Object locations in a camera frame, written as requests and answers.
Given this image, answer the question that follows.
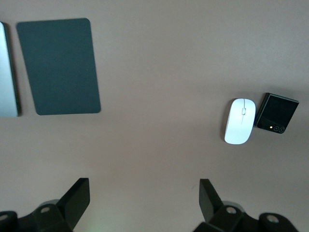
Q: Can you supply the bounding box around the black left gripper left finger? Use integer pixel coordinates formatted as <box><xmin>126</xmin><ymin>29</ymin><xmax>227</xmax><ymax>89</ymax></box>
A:
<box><xmin>18</xmin><ymin>177</ymin><xmax>91</xmax><ymax>232</ymax></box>

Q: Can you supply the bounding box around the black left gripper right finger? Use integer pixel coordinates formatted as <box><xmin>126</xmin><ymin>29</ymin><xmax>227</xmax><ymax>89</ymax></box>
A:
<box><xmin>195</xmin><ymin>178</ymin><xmax>260</xmax><ymax>232</ymax></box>

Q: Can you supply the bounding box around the white computer mouse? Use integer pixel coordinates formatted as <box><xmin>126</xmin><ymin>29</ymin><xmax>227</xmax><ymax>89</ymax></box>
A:
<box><xmin>224</xmin><ymin>97</ymin><xmax>257</xmax><ymax>145</ymax></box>

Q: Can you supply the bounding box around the black flip phone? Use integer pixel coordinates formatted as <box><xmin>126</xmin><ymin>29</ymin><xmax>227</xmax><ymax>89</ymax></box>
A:
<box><xmin>253</xmin><ymin>92</ymin><xmax>300</xmax><ymax>135</ymax></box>

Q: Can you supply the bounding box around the dark grey mouse pad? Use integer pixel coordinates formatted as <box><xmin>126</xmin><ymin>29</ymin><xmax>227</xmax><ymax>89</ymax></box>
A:
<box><xmin>16</xmin><ymin>17</ymin><xmax>101</xmax><ymax>116</ymax></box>

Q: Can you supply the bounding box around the brown table cloth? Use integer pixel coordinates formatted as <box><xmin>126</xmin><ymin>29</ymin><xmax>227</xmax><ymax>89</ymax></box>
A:
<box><xmin>0</xmin><ymin>0</ymin><xmax>309</xmax><ymax>232</ymax></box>

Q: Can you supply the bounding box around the silver closed laptop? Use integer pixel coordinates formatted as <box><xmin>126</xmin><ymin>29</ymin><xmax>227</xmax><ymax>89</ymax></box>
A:
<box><xmin>0</xmin><ymin>21</ymin><xmax>21</xmax><ymax>118</ymax></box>

